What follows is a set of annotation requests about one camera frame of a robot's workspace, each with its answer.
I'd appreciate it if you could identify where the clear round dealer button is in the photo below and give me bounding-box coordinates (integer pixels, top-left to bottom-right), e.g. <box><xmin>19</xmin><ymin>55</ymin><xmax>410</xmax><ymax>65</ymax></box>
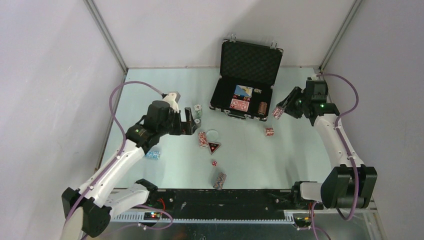
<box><xmin>206</xmin><ymin>129</ymin><xmax>219</xmax><ymax>141</ymax></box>

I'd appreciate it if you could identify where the red white chip roll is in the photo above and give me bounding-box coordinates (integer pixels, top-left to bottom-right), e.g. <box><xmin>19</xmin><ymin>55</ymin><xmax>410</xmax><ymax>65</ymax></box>
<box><xmin>198</xmin><ymin>131</ymin><xmax>208</xmax><ymax>148</ymax></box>

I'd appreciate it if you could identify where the red card deck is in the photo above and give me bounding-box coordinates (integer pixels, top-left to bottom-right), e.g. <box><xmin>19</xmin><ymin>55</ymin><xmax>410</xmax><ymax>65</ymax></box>
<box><xmin>229</xmin><ymin>98</ymin><xmax>250</xmax><ymax>112</ymax></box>

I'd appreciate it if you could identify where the red white chip stack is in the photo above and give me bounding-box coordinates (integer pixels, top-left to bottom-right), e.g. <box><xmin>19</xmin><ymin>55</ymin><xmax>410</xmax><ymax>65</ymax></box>
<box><xmin>264</xmin><ymin>127</ymin><xmax>275</xmax><ymax>137</ymax></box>

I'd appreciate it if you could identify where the black red triangular chip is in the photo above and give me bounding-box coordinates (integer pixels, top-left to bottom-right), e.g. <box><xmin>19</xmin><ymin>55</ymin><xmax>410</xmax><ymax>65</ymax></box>
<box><xmin>207</xmin><ymin>142</ymin><xmax>222</xmax><ymax>155</ymax></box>

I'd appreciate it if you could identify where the dark green chip stack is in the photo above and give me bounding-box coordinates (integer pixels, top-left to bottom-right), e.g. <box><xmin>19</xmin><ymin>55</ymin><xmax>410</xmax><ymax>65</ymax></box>
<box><xmin>194</xmin><ymin>118</ymin><xmax>202</xmax><ymax>127</ymax></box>

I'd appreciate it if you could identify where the blue white chip stack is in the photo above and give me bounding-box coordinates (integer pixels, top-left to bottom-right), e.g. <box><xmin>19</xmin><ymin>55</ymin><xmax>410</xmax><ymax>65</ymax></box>
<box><xmin>145</xmin><ymin>150</ymin><xmax>161</xmax><ymax>160</ymax></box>

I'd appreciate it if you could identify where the blue card deck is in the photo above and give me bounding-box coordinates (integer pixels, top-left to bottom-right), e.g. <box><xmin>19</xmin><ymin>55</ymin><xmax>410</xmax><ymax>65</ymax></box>
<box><xmin>234</xmin><ymin>84</ymin><xmax>254</xmax><ymax>98</ymax></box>

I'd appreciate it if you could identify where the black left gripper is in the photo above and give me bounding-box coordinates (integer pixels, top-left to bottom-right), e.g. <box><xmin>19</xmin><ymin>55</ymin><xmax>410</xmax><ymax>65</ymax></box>
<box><xmin>157</xmin><ymin>107</ymin><xmax>198</xmax><ymax>137</ymax></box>

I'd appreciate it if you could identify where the pink white chip stack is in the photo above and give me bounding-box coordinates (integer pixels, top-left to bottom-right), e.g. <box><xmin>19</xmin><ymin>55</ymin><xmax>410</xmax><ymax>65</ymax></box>
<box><xmin>271</xmin><ymin>106</ymin><xmax>284</xmax><ymax>120</ymax></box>

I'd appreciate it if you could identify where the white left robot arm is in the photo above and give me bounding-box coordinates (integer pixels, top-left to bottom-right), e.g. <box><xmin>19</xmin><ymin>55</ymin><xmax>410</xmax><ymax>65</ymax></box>
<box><xmin>60</xmin><ymin>105</ymin><xmax>198</xmax><ymax>240</ymax></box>

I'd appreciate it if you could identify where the black aluminium poker case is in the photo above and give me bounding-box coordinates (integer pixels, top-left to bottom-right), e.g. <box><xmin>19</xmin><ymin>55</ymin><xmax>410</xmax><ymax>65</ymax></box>
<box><xmin>209</xmin><ymin>34</ymin><xmax>284</xmax><ymax>122</ymax></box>

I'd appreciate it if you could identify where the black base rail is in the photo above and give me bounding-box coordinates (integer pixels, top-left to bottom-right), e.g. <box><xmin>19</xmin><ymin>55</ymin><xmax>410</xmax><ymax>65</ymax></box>
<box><xmin>146</xmin><ymin>188</ymin><xmax>313</xmax><ymax>221</ymax></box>

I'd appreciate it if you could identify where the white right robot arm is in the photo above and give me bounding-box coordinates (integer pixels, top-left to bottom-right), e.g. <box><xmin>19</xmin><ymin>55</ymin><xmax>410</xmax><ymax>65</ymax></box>
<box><xmin>278</xmin><ymin>79</ymin><xmax>378</xmax><ymax>209</ymax></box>

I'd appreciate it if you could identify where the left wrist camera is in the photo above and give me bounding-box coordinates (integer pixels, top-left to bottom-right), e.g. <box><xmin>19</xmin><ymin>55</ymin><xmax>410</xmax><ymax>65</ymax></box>
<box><xmin>162</xmin><ymin>91</ymin><xmax>181</xmax><ymax>113</ymax></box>

